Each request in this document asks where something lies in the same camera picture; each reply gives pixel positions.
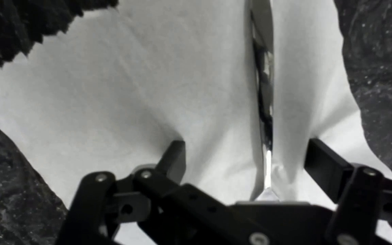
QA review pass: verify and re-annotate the white paper napkin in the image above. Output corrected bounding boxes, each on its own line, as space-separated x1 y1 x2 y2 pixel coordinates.
0 0 392 245

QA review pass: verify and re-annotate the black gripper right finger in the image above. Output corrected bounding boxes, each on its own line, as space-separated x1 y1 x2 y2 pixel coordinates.
304 138 392 245

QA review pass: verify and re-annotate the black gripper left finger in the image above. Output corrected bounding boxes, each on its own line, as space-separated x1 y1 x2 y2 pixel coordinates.
56 139 252 245

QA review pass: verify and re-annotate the silver metal fork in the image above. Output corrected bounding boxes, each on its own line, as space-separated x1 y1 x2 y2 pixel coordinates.
248 0 282 204

